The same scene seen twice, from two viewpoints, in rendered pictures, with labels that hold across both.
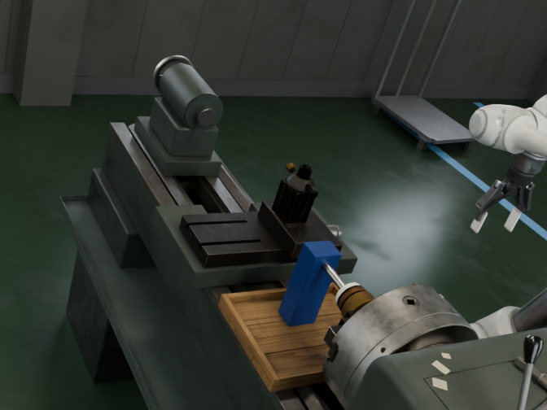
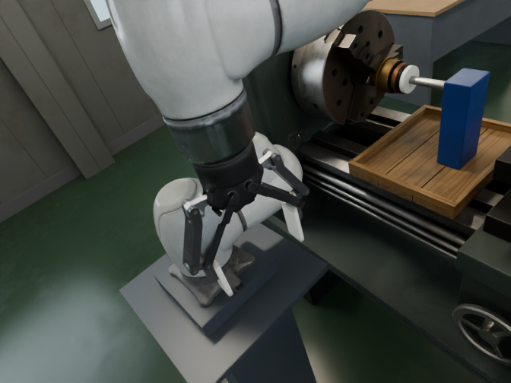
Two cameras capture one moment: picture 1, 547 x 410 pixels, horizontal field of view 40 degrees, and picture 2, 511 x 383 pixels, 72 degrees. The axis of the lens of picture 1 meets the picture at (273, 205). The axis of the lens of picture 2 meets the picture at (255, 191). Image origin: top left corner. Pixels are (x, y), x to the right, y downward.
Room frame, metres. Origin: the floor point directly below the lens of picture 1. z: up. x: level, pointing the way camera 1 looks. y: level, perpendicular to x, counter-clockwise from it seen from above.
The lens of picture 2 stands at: (2.31, -0.54, 1.51)
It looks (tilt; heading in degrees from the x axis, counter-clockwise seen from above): 38 degrees down; 191
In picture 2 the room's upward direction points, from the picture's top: 18 degrees counter-clockwise
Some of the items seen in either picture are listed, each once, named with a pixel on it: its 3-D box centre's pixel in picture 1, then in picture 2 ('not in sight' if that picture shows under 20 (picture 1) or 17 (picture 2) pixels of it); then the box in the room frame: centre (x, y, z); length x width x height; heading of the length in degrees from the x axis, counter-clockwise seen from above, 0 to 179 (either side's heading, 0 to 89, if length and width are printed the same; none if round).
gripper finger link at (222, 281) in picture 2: (512, 219); (219, 274); (2.00, -0.68, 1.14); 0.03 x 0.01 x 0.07; 35
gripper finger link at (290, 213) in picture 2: (479, 220); (292, 220); (1.92, -0.57, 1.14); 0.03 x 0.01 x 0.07; 35
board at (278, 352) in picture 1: (306, 332); (436, 152); (1.51, -0.18, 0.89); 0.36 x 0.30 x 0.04; 127
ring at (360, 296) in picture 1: (361, 310); (391, 76); (1.40, -0.27, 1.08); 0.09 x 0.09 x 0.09; 37
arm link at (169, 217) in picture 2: not in sight; (193, 222); (1.69, -0.82, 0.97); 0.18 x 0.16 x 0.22; 122
